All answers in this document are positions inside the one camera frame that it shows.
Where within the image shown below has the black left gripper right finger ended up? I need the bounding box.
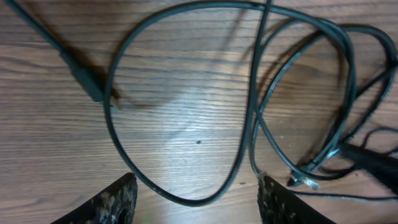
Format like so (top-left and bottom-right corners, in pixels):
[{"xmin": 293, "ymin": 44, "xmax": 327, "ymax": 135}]
[{"xmin": 257, "ymin": 174, "xmax": 334, "ymax": 224}]

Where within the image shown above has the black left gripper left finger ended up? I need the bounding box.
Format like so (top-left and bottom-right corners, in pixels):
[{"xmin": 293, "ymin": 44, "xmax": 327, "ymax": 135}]
[{"xmin": 52, "ymin": 172, "xmax": 138, "ymax": 224}]

